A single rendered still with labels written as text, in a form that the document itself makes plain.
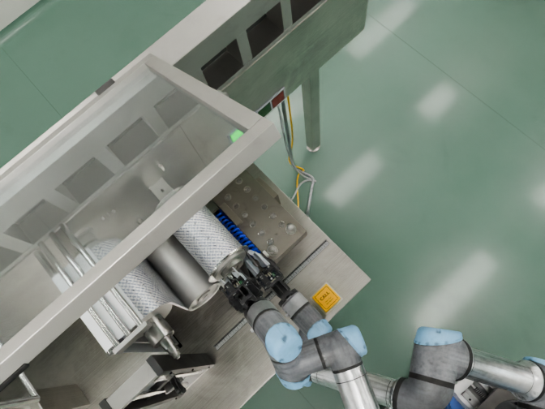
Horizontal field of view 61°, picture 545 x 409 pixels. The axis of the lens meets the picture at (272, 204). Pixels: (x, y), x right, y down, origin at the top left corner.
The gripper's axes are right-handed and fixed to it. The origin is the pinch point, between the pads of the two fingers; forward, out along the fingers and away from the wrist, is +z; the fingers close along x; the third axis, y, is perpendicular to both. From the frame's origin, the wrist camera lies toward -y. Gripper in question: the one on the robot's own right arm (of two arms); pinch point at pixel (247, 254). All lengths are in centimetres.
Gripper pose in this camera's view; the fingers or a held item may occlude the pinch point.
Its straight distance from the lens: 150.5
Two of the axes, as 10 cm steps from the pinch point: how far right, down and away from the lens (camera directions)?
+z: -6.7, -6.8, 2.9
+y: -1.1, -3.0, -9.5
